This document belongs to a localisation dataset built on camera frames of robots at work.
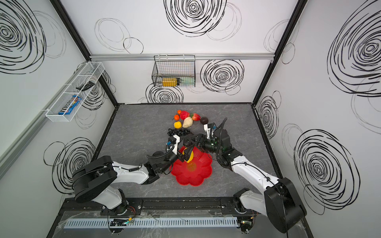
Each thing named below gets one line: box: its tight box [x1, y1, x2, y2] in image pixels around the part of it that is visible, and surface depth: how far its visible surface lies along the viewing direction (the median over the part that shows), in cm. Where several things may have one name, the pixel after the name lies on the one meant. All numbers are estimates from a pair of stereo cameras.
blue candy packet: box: [58, 95, 83, 116], surface depth 72 cm
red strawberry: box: [192, 113, 201, 121], surface depth 110 cm
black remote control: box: [75, 80, 95, 92], surface depth 82 cm
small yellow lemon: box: [173, 120, 183, 130], surface depth 105 cm
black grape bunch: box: [167, 127, 194, 137], surface depth 101 cm
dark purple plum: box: [200, 116, 209, 125], surface depth 107 cm
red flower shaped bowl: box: [170, 146, 213, 187], surface depth 87 cm
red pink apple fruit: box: [180, 110, 191, 120], surface depth 110 cm
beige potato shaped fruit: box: [182, 116, 193, 128], surface depth 105 cm
